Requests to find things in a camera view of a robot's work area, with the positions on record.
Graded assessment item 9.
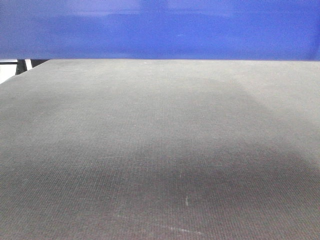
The dark grey conveyor belt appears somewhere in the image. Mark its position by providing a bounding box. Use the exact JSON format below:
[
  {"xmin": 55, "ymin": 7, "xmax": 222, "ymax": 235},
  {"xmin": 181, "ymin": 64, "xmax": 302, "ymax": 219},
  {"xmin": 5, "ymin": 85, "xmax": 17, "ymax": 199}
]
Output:
[{"xmin": 0, "ymin": 59, "xmax": 320, "ymax": 240}]

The large blue plastic bin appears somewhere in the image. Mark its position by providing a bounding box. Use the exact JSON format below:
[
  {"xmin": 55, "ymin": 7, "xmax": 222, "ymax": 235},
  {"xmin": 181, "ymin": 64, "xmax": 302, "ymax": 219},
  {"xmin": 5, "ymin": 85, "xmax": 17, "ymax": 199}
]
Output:
[{"xmin": 0, "ymin": 0, "xmax": 320, "ymax": 61}]

